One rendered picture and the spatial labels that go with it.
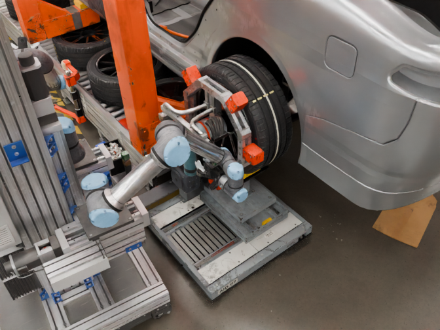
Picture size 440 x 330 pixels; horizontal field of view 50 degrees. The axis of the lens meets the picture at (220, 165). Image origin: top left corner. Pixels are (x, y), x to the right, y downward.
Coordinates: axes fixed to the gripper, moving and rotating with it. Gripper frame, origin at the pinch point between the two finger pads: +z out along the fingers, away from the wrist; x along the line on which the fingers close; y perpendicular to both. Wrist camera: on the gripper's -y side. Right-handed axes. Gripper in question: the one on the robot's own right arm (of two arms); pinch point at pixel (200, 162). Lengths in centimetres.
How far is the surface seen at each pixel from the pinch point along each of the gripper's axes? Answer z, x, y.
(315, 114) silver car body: -35, -46, 30
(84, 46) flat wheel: 218, -32, -33
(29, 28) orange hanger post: 248, 2, -17
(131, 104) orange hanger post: 60, 6, 7
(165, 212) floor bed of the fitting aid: 44, 2, -75
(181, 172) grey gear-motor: 40, -11, -43
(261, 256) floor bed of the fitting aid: -25, -24, -75
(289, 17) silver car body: -12, -45, 71
